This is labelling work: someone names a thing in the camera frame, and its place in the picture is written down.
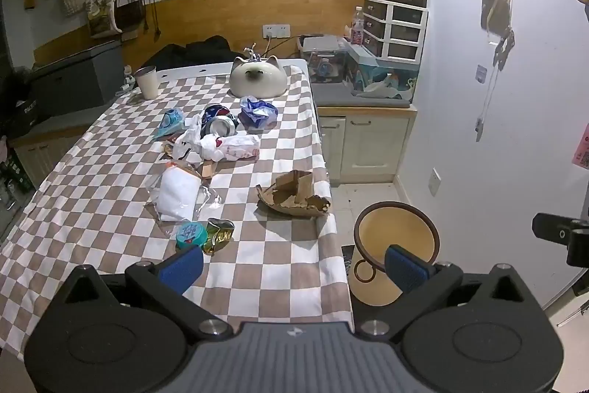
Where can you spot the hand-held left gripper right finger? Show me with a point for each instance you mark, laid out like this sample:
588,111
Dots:
405,271

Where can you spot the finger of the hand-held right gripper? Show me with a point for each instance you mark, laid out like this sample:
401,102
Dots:
559,229

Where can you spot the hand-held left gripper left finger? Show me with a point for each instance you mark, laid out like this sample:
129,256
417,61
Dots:
182,268

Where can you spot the teal round lid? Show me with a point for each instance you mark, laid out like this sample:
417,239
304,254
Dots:
191,235

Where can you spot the beige bin with brown rim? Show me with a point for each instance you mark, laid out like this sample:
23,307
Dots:
391,232

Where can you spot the white clear plastic packet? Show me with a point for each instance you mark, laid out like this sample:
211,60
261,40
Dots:
177,192

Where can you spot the white plastic bag red print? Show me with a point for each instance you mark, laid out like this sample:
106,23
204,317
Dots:
230,146

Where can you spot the torn brown cardboard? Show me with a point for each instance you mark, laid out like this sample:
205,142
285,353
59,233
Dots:
292,192

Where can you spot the crushed blue soda can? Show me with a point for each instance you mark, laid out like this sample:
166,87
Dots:
221,123

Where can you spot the crushed gold can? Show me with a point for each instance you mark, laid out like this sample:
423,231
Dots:
220,235

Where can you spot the pink paper sheet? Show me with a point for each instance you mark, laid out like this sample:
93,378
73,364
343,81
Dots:
582,153

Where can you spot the brown paper scrap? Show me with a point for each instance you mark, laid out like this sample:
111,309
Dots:
208,169

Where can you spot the cream cabinet with wooden top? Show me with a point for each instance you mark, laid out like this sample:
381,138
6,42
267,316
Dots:
372,144

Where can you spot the crumpled blue white wrapper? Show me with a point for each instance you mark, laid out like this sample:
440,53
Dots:
257,112

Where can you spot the white paper cup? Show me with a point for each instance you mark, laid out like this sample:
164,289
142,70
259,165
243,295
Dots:
147,84

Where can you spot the glass tank with teal items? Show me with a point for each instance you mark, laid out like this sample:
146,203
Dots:
382,75

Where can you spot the cat-shaped ceramic basin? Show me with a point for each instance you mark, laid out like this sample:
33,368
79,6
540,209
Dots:
257,80

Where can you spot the grey storage box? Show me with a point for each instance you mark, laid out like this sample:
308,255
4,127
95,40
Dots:
73,80

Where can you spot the black cloth heap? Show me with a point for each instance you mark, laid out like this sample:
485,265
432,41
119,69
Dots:
198,50

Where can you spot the clear plastic box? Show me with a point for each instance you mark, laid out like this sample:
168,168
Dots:
324,61

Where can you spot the black bag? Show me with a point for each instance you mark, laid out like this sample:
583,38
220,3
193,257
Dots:
18,103

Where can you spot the white drawer unit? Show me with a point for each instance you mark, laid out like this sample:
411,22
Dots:
391,29

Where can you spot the clear bottle with red label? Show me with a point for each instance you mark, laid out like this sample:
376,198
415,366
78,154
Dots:
357,27

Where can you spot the white power outlet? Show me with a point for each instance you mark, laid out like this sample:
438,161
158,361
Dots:
276,30

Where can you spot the white wall socket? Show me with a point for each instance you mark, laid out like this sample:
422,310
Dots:
434,182

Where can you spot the small white wall plate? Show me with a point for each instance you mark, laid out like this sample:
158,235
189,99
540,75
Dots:
481,73

